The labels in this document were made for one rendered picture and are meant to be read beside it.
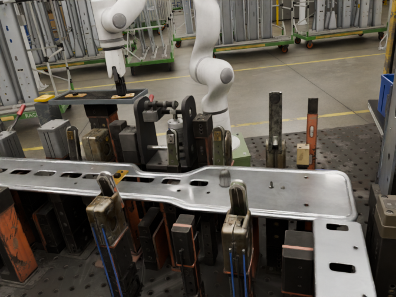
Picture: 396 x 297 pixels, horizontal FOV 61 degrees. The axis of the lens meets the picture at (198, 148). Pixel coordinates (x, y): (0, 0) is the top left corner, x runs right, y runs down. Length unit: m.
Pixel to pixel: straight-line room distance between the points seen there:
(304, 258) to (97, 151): 0.77
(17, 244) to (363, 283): 0.97
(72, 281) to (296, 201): 0.75
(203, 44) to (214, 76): 0.15
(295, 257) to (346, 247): 0.10
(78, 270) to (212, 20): 1.05
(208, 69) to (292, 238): 0.84
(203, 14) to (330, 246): 1.01
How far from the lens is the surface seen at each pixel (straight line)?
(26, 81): 5.23
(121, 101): 1.27
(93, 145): 1.22
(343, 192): 0.93
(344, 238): 0.79
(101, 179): 0.89
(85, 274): 1.23
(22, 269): 1.26
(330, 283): 0.69
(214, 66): 1.41
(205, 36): 1.45
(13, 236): 1.21
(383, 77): 1.35
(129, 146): 1.20
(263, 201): 0.88
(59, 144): 1.31
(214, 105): 1.49
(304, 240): 0.80
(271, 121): 1.00
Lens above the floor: 1.50
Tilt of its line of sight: 25 degrees down
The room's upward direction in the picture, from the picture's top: 6 degrees counter-clockwise
